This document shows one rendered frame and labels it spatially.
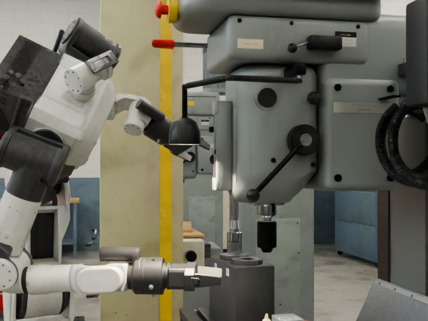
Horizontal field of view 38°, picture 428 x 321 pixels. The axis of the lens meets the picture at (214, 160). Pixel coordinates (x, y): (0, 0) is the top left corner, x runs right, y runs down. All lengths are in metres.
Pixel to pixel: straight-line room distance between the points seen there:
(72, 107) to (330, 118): 0.65
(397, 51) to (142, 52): 1.90
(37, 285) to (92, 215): 8.90
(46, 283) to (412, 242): 0.90
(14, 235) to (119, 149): 1.67
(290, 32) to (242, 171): 0.33
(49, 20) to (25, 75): 9.06
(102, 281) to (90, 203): 8.95
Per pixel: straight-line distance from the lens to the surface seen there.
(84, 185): 10.43
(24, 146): 1.51
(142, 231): 3.19
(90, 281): 1.51
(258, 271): 1.78
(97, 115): 1.64
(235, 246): 1.89
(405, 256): 1.67
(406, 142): 1.65
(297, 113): 1.43
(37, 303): 1.93
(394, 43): 1.53
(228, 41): 1.39
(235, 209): 1.89
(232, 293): 1.79
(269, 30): 1.41
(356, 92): 1.46
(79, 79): 1.54
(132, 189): 3.17
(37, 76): 1.66
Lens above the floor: 1.40
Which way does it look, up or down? level
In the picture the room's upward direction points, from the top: straight up
